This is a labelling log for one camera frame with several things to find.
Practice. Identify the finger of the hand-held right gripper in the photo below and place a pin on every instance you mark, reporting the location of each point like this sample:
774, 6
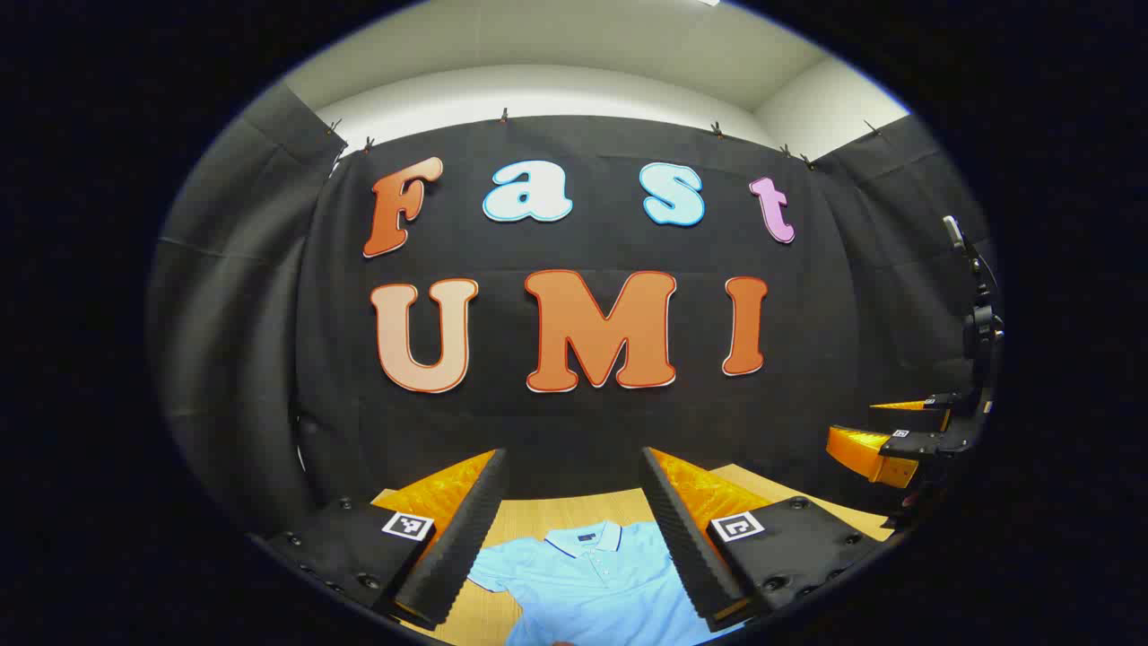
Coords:
942, 402
915, 444

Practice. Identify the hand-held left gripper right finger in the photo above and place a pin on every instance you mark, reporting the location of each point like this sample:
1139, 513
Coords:
682, 538

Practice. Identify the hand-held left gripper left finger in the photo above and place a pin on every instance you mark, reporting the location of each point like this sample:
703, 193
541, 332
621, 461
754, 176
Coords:
466, 547

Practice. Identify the light blue T-shirt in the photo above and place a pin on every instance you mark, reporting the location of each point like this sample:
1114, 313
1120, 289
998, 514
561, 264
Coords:
592, 592

